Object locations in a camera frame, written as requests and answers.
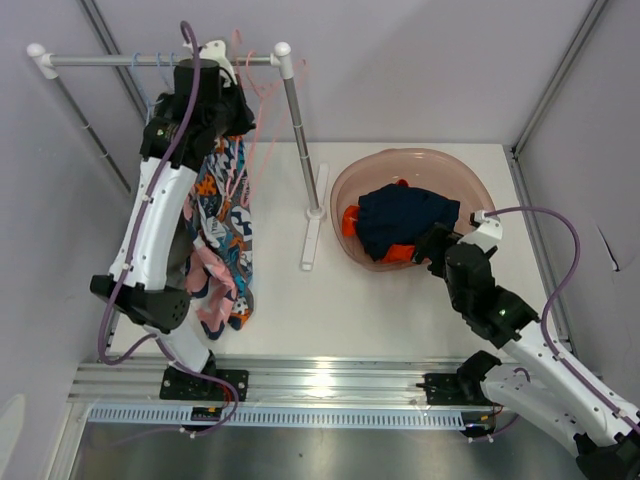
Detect white slotted cable duct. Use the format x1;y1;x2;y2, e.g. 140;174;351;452
87;404;465;431

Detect orange blue patterned shorts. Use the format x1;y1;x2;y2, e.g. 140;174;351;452
189;136;254;331

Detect white and metal clothes rack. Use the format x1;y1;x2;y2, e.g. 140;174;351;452
26;42;329;272

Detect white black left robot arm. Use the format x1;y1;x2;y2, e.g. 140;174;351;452
90;59;253;400

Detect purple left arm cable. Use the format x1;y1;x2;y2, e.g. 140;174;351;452
97;20;240;441

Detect translucent pink plastic basin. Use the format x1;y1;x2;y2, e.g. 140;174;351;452
330;148;503;275

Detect light blue hanger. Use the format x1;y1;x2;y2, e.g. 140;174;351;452
155;52;176;90
129;52;166;124

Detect navy blue shorts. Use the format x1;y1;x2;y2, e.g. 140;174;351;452
355;183;461;263

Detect pink hanger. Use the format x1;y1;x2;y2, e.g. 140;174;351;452
241;65;291;208
225;29;273;208

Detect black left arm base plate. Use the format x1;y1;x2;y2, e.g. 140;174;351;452
159;367;249;402

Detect grey shorts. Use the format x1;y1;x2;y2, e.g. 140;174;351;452
166;237;191;290

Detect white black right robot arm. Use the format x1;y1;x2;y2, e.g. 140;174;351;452
412;219;639;479

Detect pink whale print shorts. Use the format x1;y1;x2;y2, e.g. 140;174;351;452
182;192;238;340

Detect aluminium mounting rail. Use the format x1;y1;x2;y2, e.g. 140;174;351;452
67;356;462;410

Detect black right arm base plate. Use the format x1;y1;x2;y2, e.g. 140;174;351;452
415;373;491;406

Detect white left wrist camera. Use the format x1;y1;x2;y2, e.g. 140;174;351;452
198;39;237;88

